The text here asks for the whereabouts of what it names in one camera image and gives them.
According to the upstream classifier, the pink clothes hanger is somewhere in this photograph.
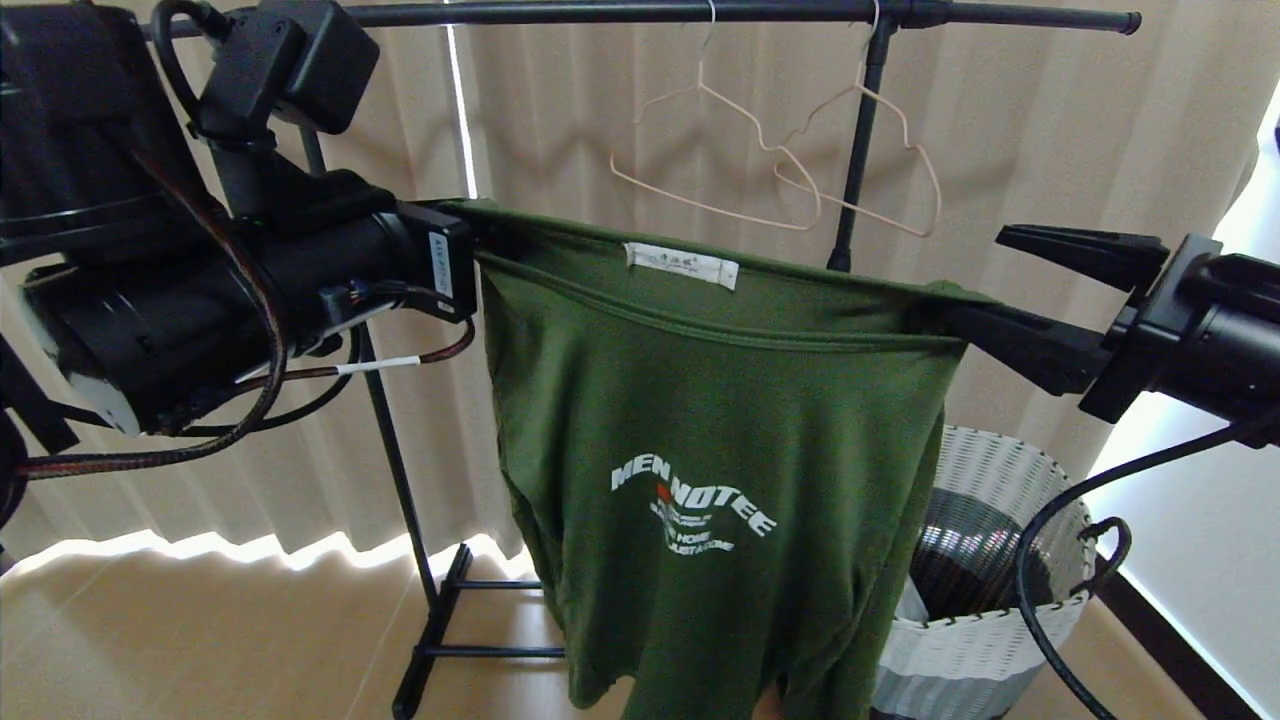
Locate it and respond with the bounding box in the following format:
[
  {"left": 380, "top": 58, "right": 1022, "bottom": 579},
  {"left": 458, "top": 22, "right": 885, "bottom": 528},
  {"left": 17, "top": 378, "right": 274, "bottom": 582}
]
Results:
[
  {"left": 775, "top": 0, "right": 943, "bottom": 239},
  {"left": 610, "top": 0, "right": 823, "bottom": 233}
]

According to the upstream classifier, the black cable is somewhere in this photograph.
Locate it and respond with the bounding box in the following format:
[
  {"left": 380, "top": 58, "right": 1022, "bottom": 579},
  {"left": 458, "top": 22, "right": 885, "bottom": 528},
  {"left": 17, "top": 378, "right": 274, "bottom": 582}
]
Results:
[
  {"left": 1014, "top": 415, "right": 1280, "bottom": 720},
  {"left": 180, "top": 325, "right": 363, "bottom": 441},
  {"left": 148, "top": 0, "right": 236, "bottom": 126}
]

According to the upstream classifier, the white laundry basket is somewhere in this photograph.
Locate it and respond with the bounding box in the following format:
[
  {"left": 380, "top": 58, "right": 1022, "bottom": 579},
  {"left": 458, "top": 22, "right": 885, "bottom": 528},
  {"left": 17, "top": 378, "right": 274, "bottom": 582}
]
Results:
[{"left": 870, "top": 425, "right": 1133, "bottom": 720}]

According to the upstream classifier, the black clothes rack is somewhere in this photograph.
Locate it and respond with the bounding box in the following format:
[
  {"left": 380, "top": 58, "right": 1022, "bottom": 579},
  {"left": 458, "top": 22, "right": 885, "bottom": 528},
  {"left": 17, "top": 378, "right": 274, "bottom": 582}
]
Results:
[{"left": 140, "top": 0, "right": 1142, "bottom": 720}]

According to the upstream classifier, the green long-sleeved shirt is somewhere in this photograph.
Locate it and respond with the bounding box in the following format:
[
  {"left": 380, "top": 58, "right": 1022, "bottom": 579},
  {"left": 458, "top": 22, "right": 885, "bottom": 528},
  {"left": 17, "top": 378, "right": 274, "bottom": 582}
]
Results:
[{"left": 440, "top": 198, "right": 1001, "bottom": 720}]

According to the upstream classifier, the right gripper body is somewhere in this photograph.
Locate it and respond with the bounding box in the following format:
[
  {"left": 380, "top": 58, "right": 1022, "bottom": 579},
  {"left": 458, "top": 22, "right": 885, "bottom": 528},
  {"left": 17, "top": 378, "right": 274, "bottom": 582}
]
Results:
[{"left": 1078, "top": 235, "right": 1280, "bottom": 426}]

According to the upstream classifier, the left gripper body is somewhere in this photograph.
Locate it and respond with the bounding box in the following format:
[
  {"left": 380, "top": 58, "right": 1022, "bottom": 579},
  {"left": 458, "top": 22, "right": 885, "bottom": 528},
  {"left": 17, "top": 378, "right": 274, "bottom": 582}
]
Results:
[{"left": 252, "top": 198, "right": 480, "bottom": 353}]

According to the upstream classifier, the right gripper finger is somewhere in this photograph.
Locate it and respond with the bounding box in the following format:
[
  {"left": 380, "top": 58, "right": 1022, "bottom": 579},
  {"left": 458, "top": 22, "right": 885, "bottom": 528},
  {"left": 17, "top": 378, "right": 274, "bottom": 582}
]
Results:
[
  {"left": 915, "top": 298, "right": 1109, "bottom": 397},
  {"left": 995, "top": 225, "right": 1172, "bottom": 294}
]

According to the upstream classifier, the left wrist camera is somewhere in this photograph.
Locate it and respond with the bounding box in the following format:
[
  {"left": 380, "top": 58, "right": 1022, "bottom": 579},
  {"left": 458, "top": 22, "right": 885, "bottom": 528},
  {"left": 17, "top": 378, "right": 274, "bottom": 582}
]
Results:
[{"left": 190, "top": 0, "right": 389, "bottom": 233}]

